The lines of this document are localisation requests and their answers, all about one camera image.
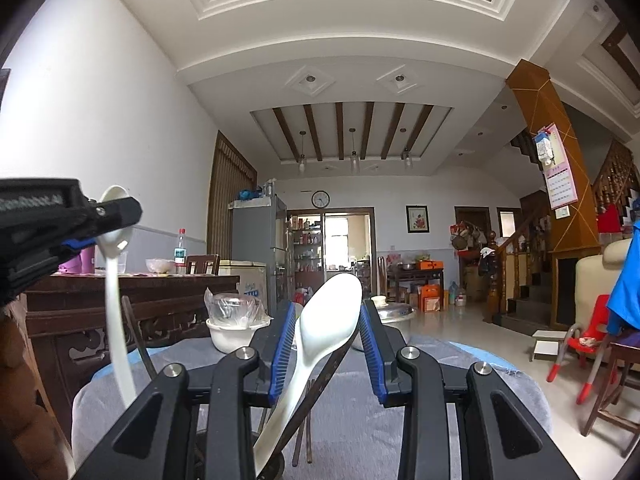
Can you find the small white step stool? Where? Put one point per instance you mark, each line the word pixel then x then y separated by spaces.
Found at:
pixel 546 345

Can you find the clear plastic cup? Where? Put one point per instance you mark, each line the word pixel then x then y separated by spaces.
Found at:
pixel 122 262

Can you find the black utensil holder cup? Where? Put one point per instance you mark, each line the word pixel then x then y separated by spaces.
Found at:
pixel 274 469

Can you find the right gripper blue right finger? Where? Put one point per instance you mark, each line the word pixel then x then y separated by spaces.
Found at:
pixel 378 352

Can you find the round wall clock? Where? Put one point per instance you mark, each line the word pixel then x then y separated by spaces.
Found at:
pixel 320 199

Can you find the dark wooden stool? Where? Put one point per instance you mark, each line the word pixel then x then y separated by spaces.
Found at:
pixel 624 355

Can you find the white bowl with plastic bag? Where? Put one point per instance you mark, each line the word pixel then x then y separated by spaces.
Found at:
pixel 233 319

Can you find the red child chair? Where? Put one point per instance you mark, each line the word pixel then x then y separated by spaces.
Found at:
pixel 589 342

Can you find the blue jacket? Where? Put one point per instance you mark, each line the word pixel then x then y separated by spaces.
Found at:
pixel 624 300

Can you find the grey refrigerator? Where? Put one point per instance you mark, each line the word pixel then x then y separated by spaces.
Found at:
pixel 259 236

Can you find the purple thermos bottle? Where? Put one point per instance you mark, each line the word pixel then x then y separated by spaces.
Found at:
pixel 87 257

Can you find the clear bottle red cap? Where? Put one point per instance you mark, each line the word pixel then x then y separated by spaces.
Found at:
pixel 180 253

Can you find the grey table cloth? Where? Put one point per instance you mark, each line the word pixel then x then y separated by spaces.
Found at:
pixel 353 436

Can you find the white plastic spoon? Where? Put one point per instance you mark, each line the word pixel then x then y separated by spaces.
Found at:
pixel 116 284
pixel 325 324

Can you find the orange box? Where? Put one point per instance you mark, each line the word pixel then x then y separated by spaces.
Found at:
pixel 430 299

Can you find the framed wall picture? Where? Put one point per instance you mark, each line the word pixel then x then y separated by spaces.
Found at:
pixel 417 219

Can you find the aluminium pot with lid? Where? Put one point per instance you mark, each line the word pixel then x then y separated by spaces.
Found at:
pixel 396 315

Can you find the wall calendar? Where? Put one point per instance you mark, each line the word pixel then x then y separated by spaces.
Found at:
pixel 555 167

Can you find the dark carved wooden sideboard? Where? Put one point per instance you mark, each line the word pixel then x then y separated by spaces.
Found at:
pixel 63 321

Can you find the purple thermos lid cup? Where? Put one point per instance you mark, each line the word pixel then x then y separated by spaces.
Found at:
pixel 72 266

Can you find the white chest freezer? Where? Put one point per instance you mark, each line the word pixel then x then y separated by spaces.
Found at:
pixel 252 277

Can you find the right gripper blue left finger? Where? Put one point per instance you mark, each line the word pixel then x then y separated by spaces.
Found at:
pixel 281 335

